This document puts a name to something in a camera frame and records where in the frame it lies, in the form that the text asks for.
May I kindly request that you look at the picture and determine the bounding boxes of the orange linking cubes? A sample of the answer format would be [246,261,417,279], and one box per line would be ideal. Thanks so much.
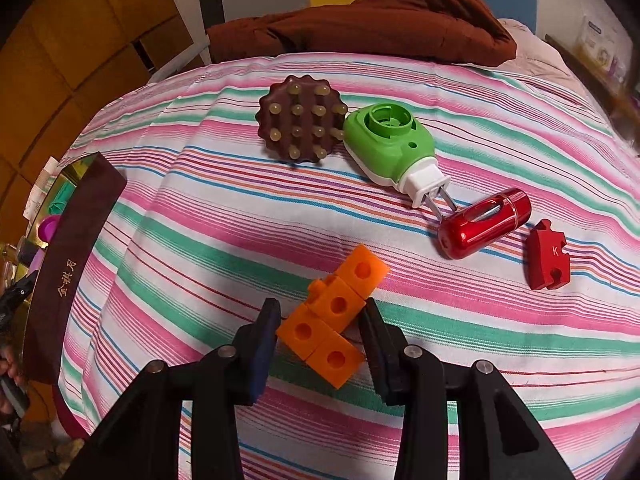
[277,244,390,389]

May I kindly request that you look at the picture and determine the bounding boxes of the red puzzle piece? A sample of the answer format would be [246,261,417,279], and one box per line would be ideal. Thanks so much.
[525,219,570,290]

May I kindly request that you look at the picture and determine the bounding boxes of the red cylindrical sharpener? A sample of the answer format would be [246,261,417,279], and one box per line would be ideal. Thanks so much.
[437,188,532,259]

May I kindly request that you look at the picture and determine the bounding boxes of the purple plastic mold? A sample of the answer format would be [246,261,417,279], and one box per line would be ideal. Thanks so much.
[38,214,61,243]

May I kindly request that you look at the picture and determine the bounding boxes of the teal plastic mold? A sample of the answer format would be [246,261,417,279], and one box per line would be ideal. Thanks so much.
[47,181,76,214]

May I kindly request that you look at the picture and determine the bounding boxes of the striped bed sheet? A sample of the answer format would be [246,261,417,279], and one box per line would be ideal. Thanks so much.
[56,53,639,479]

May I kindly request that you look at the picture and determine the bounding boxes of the gold tin box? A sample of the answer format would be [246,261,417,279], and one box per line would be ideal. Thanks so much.
[12,154,96,281]

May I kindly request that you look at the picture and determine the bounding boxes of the green white plug-in device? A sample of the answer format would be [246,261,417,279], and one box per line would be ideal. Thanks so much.
[343,102,458,219]

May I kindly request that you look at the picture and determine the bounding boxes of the brown spiky massage brush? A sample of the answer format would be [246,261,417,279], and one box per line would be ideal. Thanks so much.
[255,75,348,164]

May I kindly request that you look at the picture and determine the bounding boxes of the rust brown quilt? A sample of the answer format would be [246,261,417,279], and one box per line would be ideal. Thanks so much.
[207,0,516,67]

